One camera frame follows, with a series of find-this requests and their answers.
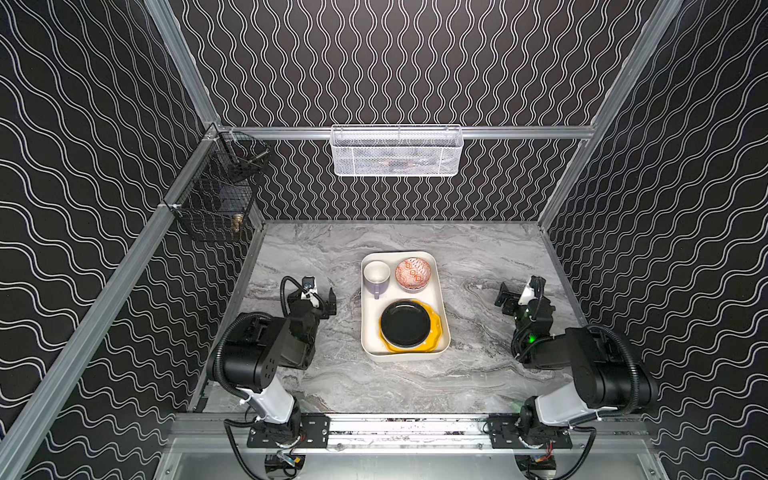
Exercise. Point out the black wire wall basket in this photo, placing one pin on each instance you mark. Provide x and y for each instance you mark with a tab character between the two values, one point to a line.
217	204

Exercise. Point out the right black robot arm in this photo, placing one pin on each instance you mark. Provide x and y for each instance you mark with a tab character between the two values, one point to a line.
609	379

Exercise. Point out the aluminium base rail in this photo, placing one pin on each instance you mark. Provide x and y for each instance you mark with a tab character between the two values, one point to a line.
401	433

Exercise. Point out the lavender bowl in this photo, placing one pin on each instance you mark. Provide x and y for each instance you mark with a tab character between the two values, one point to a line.
413	288

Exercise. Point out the white plastic bin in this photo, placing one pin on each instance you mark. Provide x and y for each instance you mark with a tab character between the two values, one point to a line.
372	339

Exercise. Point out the black plate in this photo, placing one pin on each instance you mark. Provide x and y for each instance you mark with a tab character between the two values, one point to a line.
405	324

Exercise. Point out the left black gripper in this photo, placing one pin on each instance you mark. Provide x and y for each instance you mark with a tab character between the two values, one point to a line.
321	303

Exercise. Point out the yellow dotted scalloped plate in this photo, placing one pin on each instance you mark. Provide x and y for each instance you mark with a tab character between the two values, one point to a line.
431	343

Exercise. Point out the clear wire wall basket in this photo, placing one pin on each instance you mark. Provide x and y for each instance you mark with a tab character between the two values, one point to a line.
393	150

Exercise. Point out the red patterned bowl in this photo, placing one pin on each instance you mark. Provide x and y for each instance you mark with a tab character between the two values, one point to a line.
413	270

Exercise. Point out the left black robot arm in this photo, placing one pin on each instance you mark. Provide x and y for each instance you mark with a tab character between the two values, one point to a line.
255	345

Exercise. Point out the lavender mug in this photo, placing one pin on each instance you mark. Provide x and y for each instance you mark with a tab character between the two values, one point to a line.
376	278

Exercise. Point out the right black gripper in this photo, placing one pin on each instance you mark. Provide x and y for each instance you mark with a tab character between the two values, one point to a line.
516	299

